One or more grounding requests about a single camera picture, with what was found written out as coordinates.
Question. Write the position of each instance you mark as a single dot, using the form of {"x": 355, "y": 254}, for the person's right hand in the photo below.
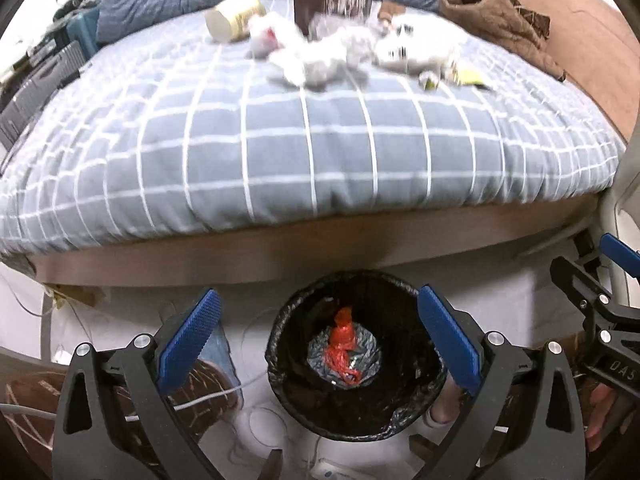
{"x": 600, "y": 410}

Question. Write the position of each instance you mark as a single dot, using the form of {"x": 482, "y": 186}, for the yellow wrapper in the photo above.
{"x": 467, "y": 76}

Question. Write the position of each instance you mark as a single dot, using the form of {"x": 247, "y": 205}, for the brown cardboard box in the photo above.
{"x": 332, "y": 5}

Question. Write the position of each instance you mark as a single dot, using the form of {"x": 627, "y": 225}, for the white power adapter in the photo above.
{"x": 327, "y": 470}

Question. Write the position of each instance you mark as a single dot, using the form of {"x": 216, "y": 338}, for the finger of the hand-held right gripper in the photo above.
{"x": 620, "y": 255}
{"x": 575, "y": 280}

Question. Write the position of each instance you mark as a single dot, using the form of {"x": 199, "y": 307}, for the crumpled silver plastic wrap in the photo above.
{"x": 367, "y": 355}

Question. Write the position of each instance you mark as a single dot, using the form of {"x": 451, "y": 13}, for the white plastic bag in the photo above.
{"x": 420, "y": 42}

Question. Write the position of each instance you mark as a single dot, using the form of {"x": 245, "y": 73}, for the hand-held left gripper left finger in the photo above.
{"x": 192, "y": 335}

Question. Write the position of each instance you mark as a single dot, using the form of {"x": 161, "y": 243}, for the blue plastic crate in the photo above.
{"x": 80, "y": 27}

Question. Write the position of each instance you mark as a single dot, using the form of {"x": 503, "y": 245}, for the wooden bed frame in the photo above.
{"x": 225, "y": 252}

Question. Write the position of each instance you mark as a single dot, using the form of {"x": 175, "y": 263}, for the brown patterned slipper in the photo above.
{"x": 210, "y": 395}

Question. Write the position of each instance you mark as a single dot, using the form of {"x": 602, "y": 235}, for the cream paper cup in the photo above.
{"x": 232, "y": 17}

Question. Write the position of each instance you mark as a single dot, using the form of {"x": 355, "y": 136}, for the clear bubble wrap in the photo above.
{"x": 325, "y": 57}

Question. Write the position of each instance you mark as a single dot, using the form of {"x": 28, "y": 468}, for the grey ribbed suitcase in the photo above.
{"x": 40, "y": 85}

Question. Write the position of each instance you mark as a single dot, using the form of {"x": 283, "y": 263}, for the person's leg in jeans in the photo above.
{"x": 220, "y": 350}

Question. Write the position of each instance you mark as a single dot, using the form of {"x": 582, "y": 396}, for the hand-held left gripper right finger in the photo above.
{"x": 450, "y": 340}

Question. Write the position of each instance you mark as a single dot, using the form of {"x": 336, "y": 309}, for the red plastic bag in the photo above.
{"x": 341, "y": 345}

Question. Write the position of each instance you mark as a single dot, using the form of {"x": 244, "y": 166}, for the grey checked bed sheet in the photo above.
{"x": 280, "y": 145}

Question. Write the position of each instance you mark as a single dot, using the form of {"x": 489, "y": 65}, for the trash bin with black liner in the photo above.
{"x": 395, "y": 395}

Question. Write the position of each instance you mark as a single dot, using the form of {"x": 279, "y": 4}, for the wooden headboard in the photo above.
{"x": 590, "y": 25}

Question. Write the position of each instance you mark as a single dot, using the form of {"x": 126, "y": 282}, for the brown fleece garment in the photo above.
{"x": 495, "y": 15}

